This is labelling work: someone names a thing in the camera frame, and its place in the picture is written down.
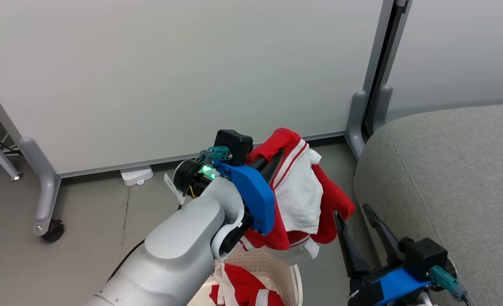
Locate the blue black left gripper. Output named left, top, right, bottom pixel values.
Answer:
left=174, top=149, right=285, bottom=236

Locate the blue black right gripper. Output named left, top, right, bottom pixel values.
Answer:
left=333, top=204, right=437, bottom=306

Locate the red white sports garment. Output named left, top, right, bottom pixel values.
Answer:
left=239, top=127, right=356, bottom=261

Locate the red white striped garment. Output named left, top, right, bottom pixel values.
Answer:
left=209, top=263, right=286, bottom=306

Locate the cream perforated laundry basket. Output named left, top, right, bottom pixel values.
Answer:
left=188, top=244, right=304, bottom=306

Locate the short grey partition leg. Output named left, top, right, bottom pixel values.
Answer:
left=372, top=84, right=393, bottom=135
left=346, top=90, right=369, bottom=160

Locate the grey fabric sofa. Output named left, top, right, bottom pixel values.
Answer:
left=353, top=102, right=503, bottom=306

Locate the large white partition panel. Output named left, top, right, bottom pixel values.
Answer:
left=0, top=0, right=395, bottom=178

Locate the white power strip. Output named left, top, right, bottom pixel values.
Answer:
left=120, top=166, right=154, bottom=187

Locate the narrow white partition panel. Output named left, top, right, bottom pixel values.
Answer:
left=385, top=0, right=503, bottom=124

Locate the black caster wheel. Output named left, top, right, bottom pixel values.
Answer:
left=42, top=219, right=65, bottom=244

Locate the long grey partition leg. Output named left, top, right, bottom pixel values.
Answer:
left=19, top=137, right=61, bottom=237

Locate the teal plug left camera cable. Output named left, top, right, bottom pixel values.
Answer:
left=178, top=147, right=231, bottom=211

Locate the teal plug camera cable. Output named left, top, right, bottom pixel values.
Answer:
left=429, top=266, right=473, bottom=306
left=178, top=147, right=231, bottom=211

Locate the teal plug right camera cable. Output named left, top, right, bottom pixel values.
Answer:
left=429, top=266, right=473, bottom=306

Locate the white cable tag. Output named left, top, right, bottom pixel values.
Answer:
left=164, top=172, right=186, bottom=206

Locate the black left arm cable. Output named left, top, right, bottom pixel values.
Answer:
left=107, top=239, right=146, bottom=283

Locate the black floor cable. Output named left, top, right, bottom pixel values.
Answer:
left=0, top=137, right=22, bottom=160

